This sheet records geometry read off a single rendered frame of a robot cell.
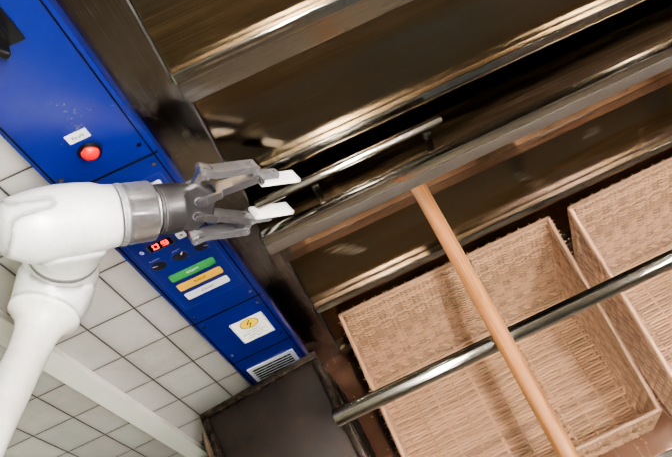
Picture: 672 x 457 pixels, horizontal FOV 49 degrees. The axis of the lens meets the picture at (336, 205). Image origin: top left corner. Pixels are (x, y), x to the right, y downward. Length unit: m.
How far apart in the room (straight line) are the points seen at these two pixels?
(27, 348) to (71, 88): 0.35
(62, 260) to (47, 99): 0.21
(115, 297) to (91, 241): 0.44
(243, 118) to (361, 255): 0.55
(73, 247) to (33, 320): 0.14
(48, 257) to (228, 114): 0.35
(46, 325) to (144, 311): 0.44
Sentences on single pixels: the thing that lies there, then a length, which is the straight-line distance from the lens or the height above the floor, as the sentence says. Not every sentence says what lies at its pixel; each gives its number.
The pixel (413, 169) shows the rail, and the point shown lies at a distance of 1.19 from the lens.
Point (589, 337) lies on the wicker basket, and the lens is 1.96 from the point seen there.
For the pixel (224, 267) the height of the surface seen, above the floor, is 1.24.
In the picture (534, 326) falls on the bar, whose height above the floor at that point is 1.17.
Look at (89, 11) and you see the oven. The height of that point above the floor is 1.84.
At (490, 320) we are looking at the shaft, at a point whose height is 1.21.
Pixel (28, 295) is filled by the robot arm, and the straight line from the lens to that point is 1.13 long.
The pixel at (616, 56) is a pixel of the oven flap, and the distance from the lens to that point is 1.35.
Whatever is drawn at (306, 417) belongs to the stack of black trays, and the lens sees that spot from 1.63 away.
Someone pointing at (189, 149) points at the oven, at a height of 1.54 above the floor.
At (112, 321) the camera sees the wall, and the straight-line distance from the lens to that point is 1.53.
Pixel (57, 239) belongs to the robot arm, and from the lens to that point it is 1.03.
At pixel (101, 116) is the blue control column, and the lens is 1.07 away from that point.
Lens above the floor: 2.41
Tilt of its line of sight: 56 degrees down
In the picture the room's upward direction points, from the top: 23 degrees counter-clockwise
